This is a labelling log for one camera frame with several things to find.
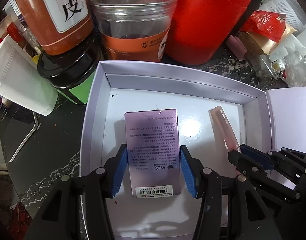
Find smartphone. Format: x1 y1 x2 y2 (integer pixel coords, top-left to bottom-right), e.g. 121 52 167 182
0 103 40 164

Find green labelled black jar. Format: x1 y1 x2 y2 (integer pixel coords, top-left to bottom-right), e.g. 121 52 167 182
37 35 102 105

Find white open gift box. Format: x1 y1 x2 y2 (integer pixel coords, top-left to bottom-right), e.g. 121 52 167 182
80 61 306 239

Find red cylindrical canister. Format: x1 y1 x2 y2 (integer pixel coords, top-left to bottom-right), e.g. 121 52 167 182
164 0 251 65

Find white tissue roll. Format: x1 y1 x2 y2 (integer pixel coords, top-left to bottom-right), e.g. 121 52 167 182
0 36 58 116

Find clear jar orange label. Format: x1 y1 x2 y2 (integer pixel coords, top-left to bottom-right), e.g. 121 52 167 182
91 0 178 62

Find pink lip gloss tube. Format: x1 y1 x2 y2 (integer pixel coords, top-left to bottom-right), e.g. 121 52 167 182
210 106 241 153

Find red snack packet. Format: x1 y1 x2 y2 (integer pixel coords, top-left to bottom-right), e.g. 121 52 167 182
240 10 287 42

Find orange peel jar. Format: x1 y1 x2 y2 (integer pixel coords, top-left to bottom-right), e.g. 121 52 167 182
15 0 93 56

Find purple eyes cosmetic box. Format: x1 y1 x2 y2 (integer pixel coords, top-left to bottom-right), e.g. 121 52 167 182
124 109 181 198

